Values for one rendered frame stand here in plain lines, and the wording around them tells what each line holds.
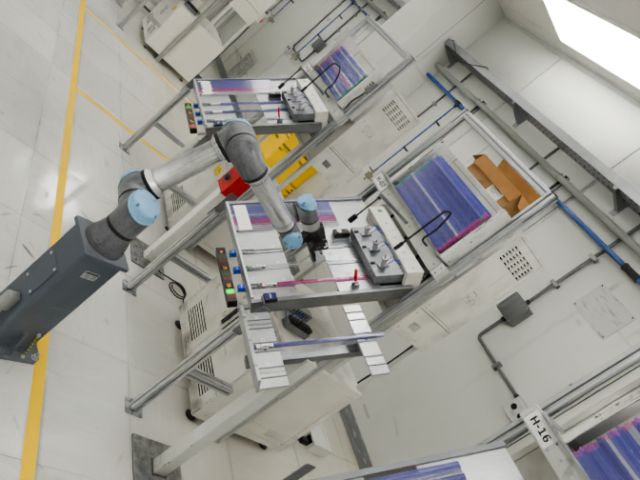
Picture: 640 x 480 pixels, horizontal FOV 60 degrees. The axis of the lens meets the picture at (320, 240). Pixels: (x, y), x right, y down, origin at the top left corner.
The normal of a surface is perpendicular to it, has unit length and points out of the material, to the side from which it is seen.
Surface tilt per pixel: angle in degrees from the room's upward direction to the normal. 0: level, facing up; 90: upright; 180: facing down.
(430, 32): 90
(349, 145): 90
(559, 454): 90
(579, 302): 90
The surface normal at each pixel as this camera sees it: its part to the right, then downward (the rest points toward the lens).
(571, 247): -0.58, -0.50
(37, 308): 0.40, 0.72
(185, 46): 0.27, 0.62
